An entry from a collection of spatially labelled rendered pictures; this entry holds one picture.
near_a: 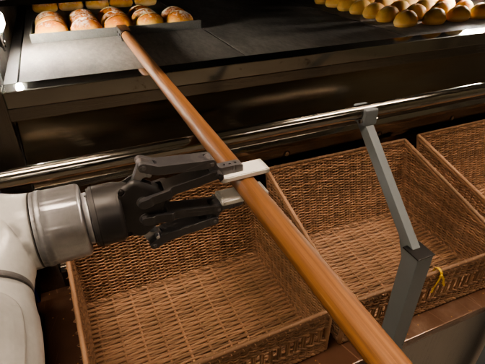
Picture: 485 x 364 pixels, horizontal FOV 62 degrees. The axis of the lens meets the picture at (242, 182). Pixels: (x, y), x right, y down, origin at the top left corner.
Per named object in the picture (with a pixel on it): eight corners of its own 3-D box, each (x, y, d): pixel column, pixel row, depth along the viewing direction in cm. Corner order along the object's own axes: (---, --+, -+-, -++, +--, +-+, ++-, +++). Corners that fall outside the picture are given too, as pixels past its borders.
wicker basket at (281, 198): (259, 234, 141) (261, 165, 127) (390, 199, 159) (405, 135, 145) (338, 349, 103) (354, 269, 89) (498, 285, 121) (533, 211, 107)
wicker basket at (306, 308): (77, 288, 120) (54, 214, 106) (249, 237, 140) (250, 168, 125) (102, 453, 83) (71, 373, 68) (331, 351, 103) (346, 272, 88)
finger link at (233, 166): (203, 174, 54) (202, 154, 52) (238, 166, 56) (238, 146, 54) (207, 179, 53) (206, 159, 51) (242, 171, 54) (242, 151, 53)
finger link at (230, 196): (222, 202, 55) (222, 206, 55) (268, 191, 57) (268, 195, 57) (214, 191, 57) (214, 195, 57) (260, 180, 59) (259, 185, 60)
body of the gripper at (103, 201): (79, 172, 50) (153, 158, 53) (92, 227, 55) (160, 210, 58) (84, 206, 44) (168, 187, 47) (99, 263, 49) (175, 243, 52)
